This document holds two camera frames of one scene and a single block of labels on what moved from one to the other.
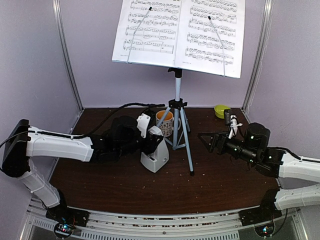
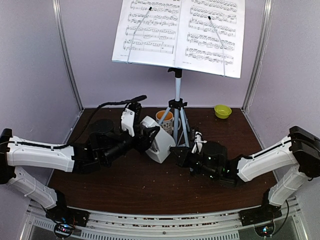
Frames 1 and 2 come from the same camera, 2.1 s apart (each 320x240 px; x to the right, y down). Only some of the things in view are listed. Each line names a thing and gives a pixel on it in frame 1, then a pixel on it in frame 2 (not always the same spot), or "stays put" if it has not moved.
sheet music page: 210,36 stays put
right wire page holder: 209,18 stays put
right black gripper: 216,137 → 181,161
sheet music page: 148,32 stays put
